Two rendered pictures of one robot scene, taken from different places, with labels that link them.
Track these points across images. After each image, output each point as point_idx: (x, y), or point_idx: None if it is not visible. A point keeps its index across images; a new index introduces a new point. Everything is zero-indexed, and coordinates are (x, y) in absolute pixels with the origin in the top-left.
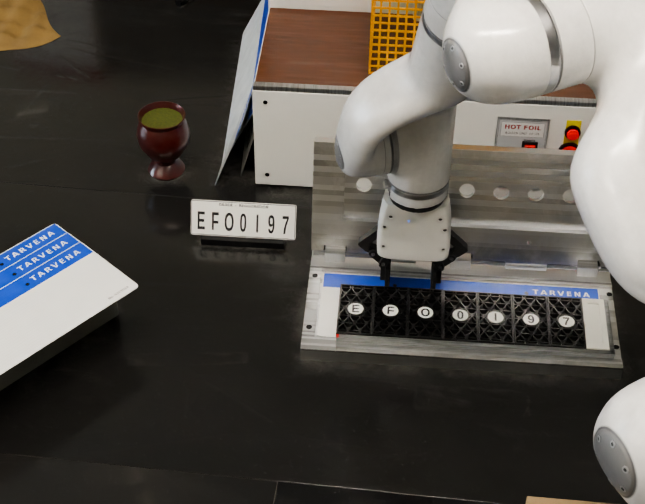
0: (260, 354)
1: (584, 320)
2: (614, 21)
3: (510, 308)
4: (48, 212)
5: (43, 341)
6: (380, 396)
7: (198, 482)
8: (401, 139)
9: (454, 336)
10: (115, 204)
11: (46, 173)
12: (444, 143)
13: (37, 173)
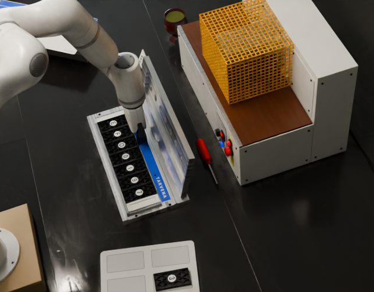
0: (85, 108)
1: (142, 198)
2: (1, 51)
3: (138, 171)
4: (132, 19)
5: None
6: (79, 150)
7: (17, 117)
8: (110, 69)
9: (112, 158)
10: (147, 34)
11: (154, 7)
12: (119, 84)
13: (153, 6)
